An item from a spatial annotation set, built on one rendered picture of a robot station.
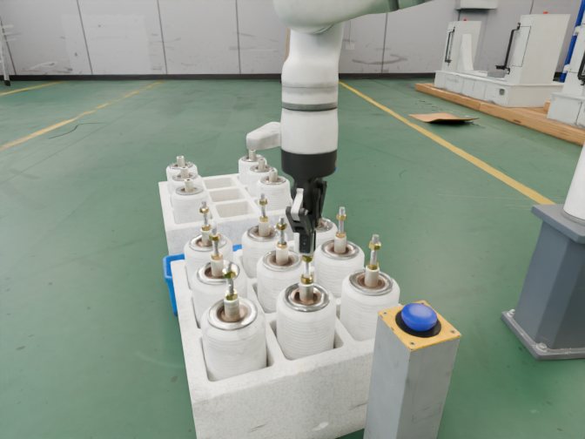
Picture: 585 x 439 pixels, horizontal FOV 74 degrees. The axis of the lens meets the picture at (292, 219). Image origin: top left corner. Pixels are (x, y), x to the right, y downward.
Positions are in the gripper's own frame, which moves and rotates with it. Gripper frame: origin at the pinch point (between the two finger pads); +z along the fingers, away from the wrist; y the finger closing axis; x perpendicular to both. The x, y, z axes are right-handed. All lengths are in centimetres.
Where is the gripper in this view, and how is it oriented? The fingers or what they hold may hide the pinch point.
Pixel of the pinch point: (307, 240)
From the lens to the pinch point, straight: 57.3
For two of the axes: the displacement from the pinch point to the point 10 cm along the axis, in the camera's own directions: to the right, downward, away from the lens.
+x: -9.5, -1.3, 2.9
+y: 3.2, -4.0, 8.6
